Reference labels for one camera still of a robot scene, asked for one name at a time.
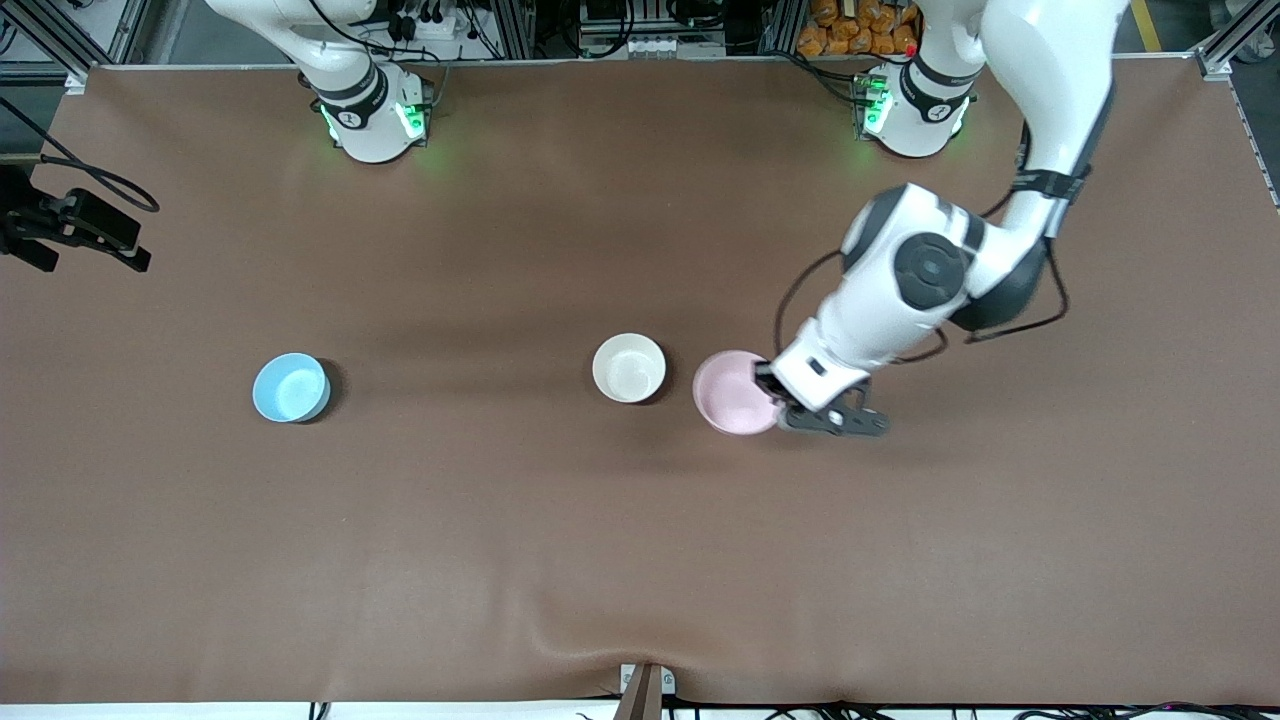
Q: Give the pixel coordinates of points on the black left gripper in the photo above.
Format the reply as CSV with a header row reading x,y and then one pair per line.
x,y
767,384

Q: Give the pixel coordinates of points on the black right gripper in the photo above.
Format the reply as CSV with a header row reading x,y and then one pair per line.
x,y
22,222

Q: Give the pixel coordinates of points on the pink bowl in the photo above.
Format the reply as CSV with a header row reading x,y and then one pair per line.
x,y
728,395

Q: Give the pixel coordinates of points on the blue bowl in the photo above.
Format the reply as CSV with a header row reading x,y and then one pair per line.
x,y
290,388

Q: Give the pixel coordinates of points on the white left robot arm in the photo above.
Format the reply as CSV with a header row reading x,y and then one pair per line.
x,y
900,290

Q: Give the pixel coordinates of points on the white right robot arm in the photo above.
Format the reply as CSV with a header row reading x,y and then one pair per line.
x,y
370,130

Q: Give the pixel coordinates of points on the white bowl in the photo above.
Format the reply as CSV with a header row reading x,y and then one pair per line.
x,y
628,367

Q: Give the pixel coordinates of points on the brown table mat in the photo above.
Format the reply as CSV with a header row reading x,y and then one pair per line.
x,y
640,550

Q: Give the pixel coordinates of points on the electrical unit with white connectors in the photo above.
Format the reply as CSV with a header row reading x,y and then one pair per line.
x,y
650,45

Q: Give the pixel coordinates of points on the orange packets pile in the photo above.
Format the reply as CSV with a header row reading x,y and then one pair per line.
x,y
840,30

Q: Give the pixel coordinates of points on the white power strip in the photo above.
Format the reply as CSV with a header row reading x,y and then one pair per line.
x,y
440,25

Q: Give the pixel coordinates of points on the aluminium frame profile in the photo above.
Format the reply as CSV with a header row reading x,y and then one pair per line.
x,y
128,30
1215,55

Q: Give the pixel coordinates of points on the metal mount bracket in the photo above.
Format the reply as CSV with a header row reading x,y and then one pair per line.
x,y
645,695

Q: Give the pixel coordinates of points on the aluminium frame upright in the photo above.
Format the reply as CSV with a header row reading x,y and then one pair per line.
x,y
782,28
512,30

